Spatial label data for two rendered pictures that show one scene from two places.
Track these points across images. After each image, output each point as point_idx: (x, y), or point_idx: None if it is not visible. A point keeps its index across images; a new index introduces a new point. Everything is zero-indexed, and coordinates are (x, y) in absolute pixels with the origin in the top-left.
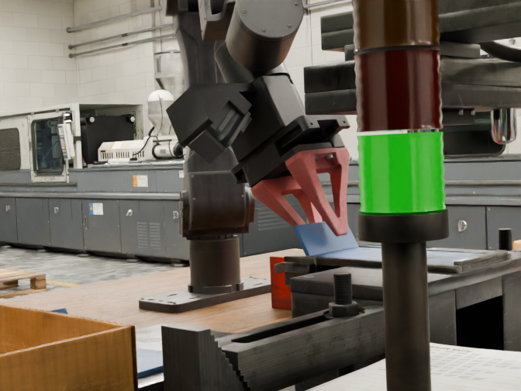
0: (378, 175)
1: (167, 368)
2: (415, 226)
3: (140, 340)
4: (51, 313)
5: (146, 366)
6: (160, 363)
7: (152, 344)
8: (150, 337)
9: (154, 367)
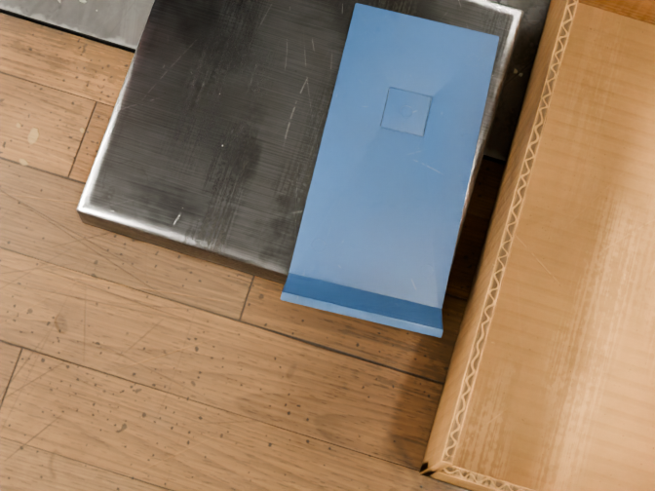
0: None
1: None
2: None
3: (239, 169)
4: (549, 101)
5: (433, 37)
6: (409, 26)
7: (262, 131)
8: (211, 166)
9: (433, 21)
